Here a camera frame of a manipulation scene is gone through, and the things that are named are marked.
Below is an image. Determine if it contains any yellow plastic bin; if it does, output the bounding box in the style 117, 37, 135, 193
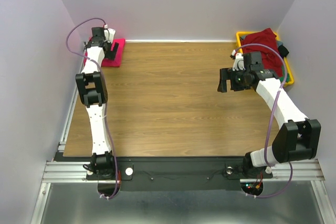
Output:
236, 28, 294, 86

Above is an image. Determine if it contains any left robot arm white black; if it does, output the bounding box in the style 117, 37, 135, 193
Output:
75, 25, 117, 179

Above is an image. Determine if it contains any dark red t shirt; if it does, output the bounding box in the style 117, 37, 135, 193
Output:
240, 28, 285, 78

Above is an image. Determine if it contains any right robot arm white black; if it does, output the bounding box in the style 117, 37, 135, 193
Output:
217, 51, 321, 177

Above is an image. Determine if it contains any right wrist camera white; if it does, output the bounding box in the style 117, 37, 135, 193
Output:
230, 51, 245, 71

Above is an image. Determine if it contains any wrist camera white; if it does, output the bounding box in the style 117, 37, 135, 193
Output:
103, 25, 116, 43
230, 51, 245, 71

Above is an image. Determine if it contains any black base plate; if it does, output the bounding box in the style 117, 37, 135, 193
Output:
83, 156, 272, 192

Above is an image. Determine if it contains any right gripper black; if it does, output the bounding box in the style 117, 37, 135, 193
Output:
217, 67, 250, 92

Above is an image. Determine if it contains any pink t shirt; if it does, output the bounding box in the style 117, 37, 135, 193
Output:
85, 35, 125, 67

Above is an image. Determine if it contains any green t shirt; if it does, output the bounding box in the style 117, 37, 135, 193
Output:
279, 65, 294, 86

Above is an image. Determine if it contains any aluminium frame rail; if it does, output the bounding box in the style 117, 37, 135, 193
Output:
42, 159, 325, 183

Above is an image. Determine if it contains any black garment in bin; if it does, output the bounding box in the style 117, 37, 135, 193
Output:
276, 40, 289, 58

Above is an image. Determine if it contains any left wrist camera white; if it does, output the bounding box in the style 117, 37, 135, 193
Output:
103, 25, 116, 43

